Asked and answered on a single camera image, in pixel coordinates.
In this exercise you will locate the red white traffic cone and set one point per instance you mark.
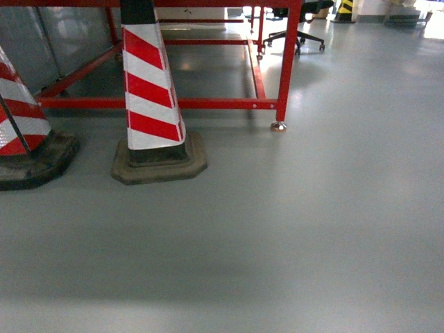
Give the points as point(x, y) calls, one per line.
point(158, 147)

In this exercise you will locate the left red white cone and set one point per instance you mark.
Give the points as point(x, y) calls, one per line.
point(32, 153)

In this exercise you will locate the red metal table frame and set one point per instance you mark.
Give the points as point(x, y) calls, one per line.
point(50, 98)

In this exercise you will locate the yellow black striped post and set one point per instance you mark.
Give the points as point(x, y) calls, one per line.
point(344, 14)

